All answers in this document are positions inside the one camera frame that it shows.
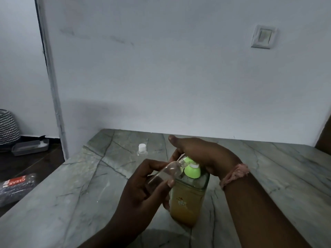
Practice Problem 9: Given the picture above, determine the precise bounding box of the person's left hand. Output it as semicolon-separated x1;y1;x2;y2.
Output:
112;159;176;231

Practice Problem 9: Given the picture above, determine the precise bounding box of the person's right hand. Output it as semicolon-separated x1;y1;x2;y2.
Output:
168;135;243;178

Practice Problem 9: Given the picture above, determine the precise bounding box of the small clear plastic bottle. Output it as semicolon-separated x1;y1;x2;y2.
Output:
146;157;189;192

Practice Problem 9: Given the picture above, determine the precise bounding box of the large bottle with yellow liquid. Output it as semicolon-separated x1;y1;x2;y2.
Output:
169;156;210;228

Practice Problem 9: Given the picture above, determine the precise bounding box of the person's left forearm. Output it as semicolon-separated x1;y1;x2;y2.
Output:
74;217;145;248

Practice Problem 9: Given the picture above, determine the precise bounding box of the person's right forearm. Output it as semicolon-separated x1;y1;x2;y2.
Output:
222;172;314;248

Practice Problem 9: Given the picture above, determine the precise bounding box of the green bottle cap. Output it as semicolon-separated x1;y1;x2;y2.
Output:
183;157;202;178

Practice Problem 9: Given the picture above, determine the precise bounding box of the pink wristband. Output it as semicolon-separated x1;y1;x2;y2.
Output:
219;163;250;190

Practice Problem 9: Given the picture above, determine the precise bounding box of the grey plastic tray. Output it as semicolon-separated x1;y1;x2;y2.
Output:
11;138;50;156

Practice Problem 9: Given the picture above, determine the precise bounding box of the dark brown object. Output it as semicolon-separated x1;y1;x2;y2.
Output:
315;123;331;156

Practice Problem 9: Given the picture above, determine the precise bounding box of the plastic package with red label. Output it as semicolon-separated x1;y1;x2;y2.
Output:
0;173;37;208

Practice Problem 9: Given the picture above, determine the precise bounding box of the zigzag patterned basket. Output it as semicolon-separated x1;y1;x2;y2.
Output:
0;109;21;146

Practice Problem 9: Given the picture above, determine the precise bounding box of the white wall switch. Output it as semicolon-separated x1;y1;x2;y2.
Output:
250;25;279;49

